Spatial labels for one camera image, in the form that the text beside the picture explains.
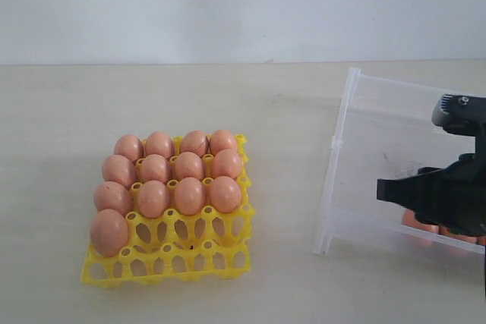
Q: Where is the brown egg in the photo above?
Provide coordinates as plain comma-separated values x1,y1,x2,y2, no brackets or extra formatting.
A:
209,176,242,213
90,209,129,257
102,154,137,188
179,130,209,157
113,134,144,162
139,154,172,184
402,209,440,247
144,131,175,159
212,149,242,179
174,152,205,180
440,227,485,246
210,130,238,155
137,181,170,219
93,181,134,215
174,177,206,215

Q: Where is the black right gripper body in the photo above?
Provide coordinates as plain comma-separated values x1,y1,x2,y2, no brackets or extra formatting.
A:
437,153,485,237

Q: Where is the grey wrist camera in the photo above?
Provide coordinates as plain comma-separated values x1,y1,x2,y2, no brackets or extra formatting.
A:
431,94,485,159

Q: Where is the clear plastic bin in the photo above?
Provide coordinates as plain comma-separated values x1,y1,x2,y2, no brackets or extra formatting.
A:
313,68,484,278

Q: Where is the yellow plastic egg tray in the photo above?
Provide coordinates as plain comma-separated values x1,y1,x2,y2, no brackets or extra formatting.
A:
80,134,254,288

